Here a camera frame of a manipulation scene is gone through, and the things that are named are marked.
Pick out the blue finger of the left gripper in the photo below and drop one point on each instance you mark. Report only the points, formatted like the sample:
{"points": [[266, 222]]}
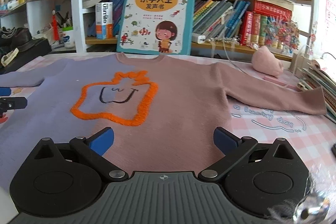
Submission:
{"points": [[5, 91]]}

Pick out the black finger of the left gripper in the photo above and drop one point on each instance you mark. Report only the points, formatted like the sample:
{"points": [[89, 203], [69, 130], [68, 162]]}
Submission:
{"points": [[12, 103]]}

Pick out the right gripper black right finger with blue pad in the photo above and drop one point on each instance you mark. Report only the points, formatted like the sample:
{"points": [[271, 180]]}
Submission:
{"points": [[235, 150]]}

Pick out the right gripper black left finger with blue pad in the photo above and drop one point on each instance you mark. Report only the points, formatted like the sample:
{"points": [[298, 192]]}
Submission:
{"points": [[90, 151]]}

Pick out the pink and lilac knit sweater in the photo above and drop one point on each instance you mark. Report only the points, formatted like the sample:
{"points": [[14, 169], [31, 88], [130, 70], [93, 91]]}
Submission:
{"points": [[157, 103]]}

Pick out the white wristwatch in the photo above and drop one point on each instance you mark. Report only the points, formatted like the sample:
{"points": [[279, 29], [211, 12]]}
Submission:
{"points": [[9, 57]]}

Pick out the black leather shoe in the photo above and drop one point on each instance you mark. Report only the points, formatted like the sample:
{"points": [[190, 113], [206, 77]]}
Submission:
{"points": [[19, 38]]}

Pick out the red hanging tassel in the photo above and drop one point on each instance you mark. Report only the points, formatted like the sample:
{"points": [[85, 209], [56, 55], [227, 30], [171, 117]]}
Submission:
{"points": [[55, 26]]}

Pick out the pink checkered table mat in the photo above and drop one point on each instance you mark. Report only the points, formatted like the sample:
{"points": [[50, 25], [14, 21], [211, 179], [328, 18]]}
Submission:
{"points": [[275, 129]]}

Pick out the white mug green lid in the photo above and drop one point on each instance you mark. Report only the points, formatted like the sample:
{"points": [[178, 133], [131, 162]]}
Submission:
{"points": [[68, 37]]}

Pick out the pink plush toy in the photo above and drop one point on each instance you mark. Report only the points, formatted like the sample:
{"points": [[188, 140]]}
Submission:
{"points": [[264, 61]]}

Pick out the stack of booklets on table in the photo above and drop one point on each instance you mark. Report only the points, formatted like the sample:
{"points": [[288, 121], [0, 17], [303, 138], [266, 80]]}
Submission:
{"points": [[313, 77]]}

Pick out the white power adapter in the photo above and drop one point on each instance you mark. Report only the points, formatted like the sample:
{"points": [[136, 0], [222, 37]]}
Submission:
{"points": [[199, 39]]}

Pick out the red thick dictionary books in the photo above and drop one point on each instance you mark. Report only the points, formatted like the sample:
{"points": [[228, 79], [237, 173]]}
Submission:
{"points": [[267, 24]]}

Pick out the white orange usmile box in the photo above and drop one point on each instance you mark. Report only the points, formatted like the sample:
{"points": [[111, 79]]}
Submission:
{"points": [[104, 20]]}

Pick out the stack of slanted books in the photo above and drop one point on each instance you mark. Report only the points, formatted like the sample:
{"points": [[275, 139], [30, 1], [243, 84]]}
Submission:
{"points": [[217, 19]]}

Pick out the teal children's sound book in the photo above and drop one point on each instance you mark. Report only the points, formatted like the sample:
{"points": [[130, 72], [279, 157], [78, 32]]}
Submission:
{"points": [[152, 27]]}

